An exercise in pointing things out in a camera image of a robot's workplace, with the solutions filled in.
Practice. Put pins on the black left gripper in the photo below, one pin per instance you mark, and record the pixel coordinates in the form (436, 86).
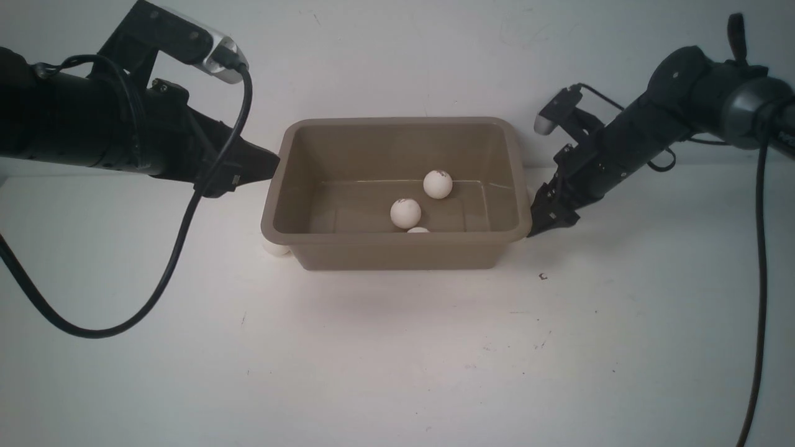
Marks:
(185, 143)

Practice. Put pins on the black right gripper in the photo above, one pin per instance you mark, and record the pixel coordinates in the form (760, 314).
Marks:
(583, 177)

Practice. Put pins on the white ball with logo rear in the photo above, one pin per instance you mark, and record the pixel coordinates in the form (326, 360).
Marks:
(437, 184)

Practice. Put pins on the white plain table-tennis ball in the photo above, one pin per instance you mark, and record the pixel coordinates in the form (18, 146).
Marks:
(405, 213)

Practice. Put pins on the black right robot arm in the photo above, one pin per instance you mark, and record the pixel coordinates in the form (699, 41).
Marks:
(738, 103)

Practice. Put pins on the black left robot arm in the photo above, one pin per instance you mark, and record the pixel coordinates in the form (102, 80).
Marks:
(88, 111)

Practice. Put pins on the tan plastic bin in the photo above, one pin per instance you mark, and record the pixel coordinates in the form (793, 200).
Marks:
(330, 198)

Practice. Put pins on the white ball left of bin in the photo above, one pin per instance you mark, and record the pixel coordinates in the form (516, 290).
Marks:
(275, 249)

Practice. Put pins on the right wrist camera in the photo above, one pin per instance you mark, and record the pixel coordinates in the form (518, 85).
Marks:
(562, 112)

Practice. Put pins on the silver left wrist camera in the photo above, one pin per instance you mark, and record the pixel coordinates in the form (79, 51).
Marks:
(148, 30)

